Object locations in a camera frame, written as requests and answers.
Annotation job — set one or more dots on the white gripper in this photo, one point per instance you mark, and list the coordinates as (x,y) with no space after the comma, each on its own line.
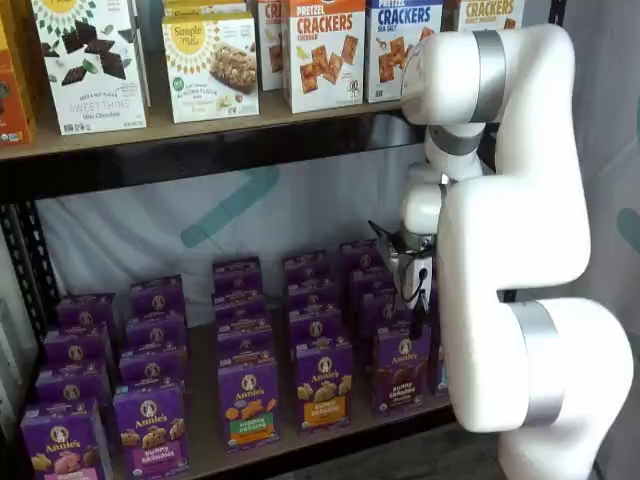
(405,272)

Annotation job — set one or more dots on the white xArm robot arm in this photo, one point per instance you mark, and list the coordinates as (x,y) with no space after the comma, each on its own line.
(525,225)

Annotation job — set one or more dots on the purple Annie's box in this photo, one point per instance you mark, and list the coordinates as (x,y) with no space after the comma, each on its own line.
(310,292)
(155,332)
(85,312)
(315,325)
(305,265)
(150,367)
(70,385)
(77,347)
(237,275)
(240,310)
(157,297)
(357,255)
(245,345)
(367,282)
(375,311)

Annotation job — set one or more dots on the purple box teal patch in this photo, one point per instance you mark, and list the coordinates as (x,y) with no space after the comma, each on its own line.
(439,365)

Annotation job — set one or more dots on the purple box brown patch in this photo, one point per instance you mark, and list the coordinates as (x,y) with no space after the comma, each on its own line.
(400,375)

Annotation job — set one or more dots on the purple box yellow orange patch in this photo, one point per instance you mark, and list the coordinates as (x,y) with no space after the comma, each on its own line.
(325,385)

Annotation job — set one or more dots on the black metal shelf beam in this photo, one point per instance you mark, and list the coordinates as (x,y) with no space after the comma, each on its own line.
(200,170)
(350,447)

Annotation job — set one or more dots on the purple box green patch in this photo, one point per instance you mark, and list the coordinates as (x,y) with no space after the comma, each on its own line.
(247,405)

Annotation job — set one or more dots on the tan wooden shelf board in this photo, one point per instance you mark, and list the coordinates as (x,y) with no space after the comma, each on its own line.
(202,425)
(200,132)

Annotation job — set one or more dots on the pretzel crackers sea salt box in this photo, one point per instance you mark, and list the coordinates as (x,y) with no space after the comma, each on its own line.
(390,60)

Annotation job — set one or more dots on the pretzel crackers cheddar box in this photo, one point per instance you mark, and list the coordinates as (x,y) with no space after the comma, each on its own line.
(325,60)

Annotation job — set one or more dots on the purple box magenta patch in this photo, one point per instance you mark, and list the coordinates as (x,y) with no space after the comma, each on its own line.
(150,430)

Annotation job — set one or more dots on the cream crackers box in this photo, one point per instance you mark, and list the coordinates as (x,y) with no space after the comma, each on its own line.
(270,50)

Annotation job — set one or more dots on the yellow crackers box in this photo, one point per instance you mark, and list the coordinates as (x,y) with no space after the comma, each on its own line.
(490,12)

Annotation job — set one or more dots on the Simple Mills bar box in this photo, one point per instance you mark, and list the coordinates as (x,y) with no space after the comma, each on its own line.
(210,70)

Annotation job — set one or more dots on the purple box pink patch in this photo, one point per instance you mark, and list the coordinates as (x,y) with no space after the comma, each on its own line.
(60,440)

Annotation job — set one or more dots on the white Sweet Thins box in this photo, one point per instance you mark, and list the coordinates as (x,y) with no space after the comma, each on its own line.
(90,65)

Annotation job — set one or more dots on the orange snack box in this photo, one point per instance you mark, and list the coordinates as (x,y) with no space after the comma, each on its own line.
(15,100)

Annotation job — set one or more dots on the white curtain teal logo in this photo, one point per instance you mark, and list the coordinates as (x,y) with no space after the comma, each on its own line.
(610,150)
(150,235)

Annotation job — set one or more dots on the black perforated shelf post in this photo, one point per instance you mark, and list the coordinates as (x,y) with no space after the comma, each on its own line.
(30,250)

